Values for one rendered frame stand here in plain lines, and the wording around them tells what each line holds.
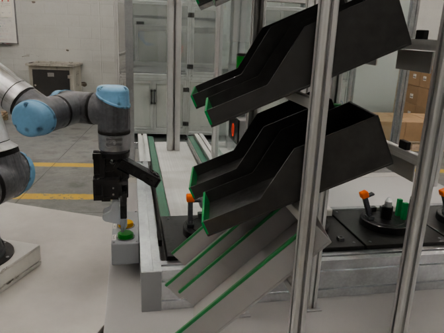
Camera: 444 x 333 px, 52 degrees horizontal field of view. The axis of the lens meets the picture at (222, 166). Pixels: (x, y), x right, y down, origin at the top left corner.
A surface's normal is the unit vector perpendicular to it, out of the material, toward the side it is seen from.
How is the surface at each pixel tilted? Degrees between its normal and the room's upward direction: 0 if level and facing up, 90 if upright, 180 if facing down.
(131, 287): 0
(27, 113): 91
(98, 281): 0
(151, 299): 90
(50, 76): 90
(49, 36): 90
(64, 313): 0
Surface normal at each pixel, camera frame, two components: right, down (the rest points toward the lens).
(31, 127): -0.25, 0.27
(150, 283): 0.19, 0.29
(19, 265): 0.96, 0.11
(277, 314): 0.04, -0.96
